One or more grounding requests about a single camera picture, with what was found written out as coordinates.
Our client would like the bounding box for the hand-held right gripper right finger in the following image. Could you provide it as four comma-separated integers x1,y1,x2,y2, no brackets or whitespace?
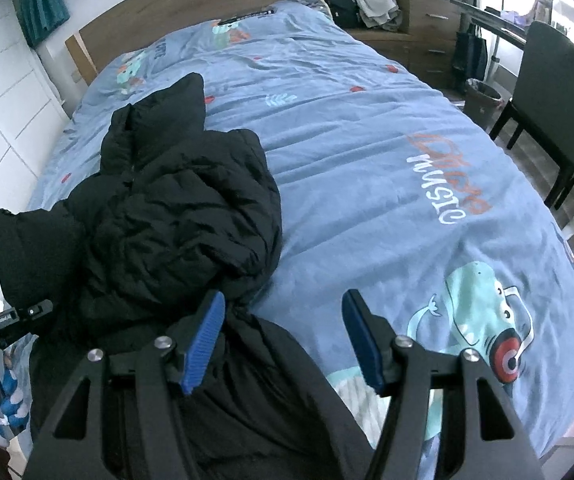
341,288,544,480

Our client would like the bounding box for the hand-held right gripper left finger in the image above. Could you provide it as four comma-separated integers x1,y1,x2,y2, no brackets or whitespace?
24,289,228,480

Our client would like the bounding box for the black puffer jacket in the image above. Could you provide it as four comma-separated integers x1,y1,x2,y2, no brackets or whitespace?
0,72,382,480

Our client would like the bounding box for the pile of grey clothes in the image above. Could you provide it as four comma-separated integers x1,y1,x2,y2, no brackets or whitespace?
357,0,406,31

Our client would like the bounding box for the bed with blue cartoon duvet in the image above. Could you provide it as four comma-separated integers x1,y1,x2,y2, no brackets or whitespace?
27,0,574,467

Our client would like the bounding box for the dark trash bin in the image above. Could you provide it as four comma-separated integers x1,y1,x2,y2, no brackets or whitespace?
464,79,506,124

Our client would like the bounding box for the black tote bag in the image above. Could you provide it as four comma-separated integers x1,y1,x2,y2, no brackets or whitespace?
454,30,488,82

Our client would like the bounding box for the dark upholstered chair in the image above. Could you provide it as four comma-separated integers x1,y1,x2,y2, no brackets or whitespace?
489,21,574,211

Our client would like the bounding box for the teal curtain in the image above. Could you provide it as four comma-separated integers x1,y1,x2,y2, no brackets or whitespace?
17,0,70,50

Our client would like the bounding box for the wooden dresser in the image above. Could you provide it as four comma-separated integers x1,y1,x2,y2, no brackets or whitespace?
347,0,468,92

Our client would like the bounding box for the wooden headboard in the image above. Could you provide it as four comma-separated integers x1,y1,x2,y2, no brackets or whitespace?
65,0,312,87

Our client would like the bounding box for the glass desk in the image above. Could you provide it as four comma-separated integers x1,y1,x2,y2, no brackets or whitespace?
449,0,535,47

